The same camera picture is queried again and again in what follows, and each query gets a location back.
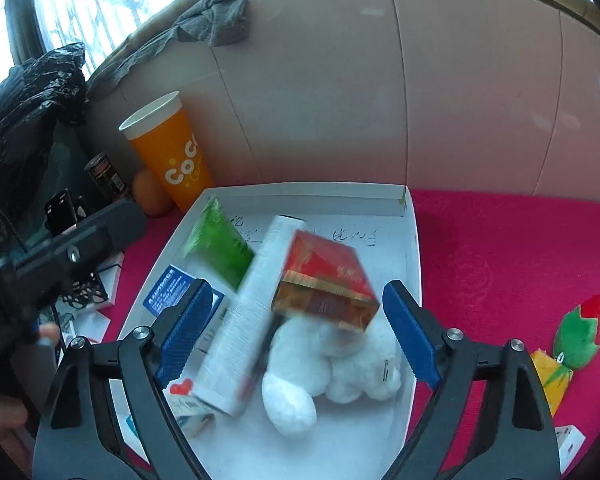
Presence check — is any orange paper cup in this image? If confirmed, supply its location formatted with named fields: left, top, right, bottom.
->
left=119, top=91, right=215, bottom=214

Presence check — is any yellow orange packet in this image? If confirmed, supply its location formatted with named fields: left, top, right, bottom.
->
left=531, top=349, right=573, bottom=416

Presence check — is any white yellow Glucophage box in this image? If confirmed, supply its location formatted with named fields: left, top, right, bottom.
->
left=193, top=216, right=306, bottom=416

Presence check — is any red cigarette box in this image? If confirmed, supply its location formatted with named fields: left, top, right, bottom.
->
left=272, top=230, right=379, bottom=332

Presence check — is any pink red bed sheet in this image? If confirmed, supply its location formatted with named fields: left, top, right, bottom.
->
left=105, top=191, right=600, bottom=479

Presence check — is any blue white medicine box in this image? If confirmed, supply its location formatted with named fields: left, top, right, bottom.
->
left=142, top=264, right=195, bottom=316

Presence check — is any black plastic bag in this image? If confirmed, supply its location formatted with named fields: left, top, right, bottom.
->
left=0, top=42, right=86, bottom=200

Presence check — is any grey cloth on ledge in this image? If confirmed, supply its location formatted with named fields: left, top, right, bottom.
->
left=86, top=0, right=249, bottom=100

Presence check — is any dark drink can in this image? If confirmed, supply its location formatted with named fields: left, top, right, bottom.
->
left=84, top=152, right=129, bottom=203

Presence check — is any green sachet packet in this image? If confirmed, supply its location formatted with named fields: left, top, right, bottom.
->
left=182, top=196, right=254, bottom=290

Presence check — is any white cardboard tray box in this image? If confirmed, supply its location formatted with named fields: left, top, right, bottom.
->
left=107, top=182, right=422, bottom=479

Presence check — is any black smartphone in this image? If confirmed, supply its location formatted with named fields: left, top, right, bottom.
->
left=44, top=188, right=78, bottom=236

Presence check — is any small white heart box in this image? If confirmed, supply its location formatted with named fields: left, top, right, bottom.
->
left=163, top=378, right=214, bottom=439

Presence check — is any white box at edge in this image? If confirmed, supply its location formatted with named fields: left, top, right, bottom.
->
left=555, top=425, right=585, bottom=474

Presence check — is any green red plush elf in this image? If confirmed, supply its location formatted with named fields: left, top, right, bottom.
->
left=553, top=295, right=600, bottom=370

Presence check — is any white plush bear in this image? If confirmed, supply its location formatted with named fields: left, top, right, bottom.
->
left=261, top=312, right=402, bottom=438

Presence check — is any orange fruit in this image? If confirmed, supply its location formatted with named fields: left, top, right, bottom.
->
left=131, top=168, right=174, bottom=217

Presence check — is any left hand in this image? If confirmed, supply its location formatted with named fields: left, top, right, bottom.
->
left=0, top=323, right=61, bottom=436

